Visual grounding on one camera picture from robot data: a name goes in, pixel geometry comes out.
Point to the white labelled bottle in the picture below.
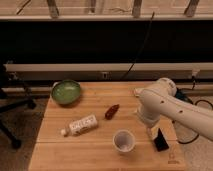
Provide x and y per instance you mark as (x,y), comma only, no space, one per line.
(78,127)

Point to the teal power adapter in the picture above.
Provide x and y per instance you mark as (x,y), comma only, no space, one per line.
(181,96)

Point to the green ceramic bowl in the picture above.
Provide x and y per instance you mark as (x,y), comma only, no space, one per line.
(66,92)

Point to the white baseboard heater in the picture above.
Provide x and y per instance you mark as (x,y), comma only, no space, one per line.
(112,71)

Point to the dark red chili pepper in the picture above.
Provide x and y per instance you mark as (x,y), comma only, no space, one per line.
(111,111)

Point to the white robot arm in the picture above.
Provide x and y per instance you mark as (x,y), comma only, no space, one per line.
(159,99)

